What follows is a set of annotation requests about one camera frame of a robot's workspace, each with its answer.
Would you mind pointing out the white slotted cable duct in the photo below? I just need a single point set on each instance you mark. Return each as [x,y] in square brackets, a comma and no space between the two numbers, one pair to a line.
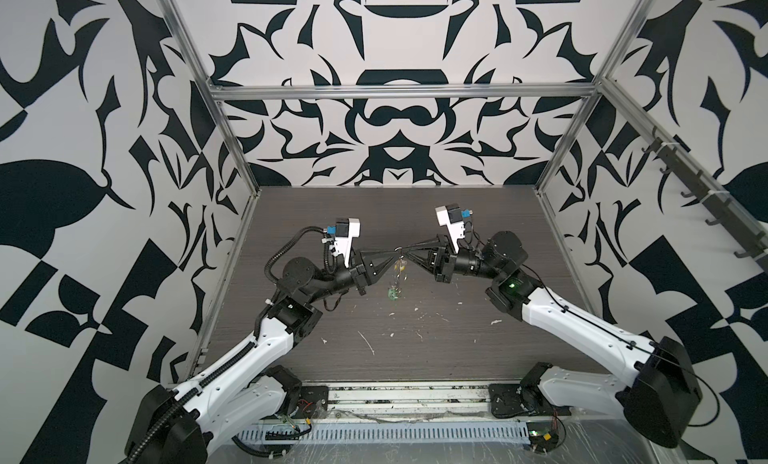
[327,433]

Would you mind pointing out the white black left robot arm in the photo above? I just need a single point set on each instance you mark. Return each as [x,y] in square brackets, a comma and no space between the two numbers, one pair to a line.
[189,422]

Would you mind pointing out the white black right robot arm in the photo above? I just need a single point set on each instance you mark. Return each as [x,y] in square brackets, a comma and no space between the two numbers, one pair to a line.
[651,384]

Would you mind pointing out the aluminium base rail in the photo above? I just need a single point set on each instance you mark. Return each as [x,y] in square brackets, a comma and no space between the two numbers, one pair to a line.
[420,398]

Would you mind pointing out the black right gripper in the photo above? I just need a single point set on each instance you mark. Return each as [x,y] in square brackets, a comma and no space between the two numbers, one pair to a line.
[444,262]

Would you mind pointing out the red handled wire keyring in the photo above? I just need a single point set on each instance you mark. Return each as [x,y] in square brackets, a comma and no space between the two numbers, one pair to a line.
[399,274]

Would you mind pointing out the black wall hook rack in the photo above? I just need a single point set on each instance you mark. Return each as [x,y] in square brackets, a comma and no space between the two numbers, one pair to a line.
[701,188]

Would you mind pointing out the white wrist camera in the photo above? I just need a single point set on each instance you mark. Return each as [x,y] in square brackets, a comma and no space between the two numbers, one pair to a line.
[338,243]
[454,219]

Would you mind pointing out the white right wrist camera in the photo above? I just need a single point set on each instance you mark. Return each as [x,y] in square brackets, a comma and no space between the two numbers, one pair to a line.
[454,219]

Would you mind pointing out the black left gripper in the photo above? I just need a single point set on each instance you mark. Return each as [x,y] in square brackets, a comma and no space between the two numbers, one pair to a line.
[361,271]

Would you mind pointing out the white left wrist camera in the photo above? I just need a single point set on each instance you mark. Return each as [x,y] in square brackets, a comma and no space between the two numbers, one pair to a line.
[338,243]

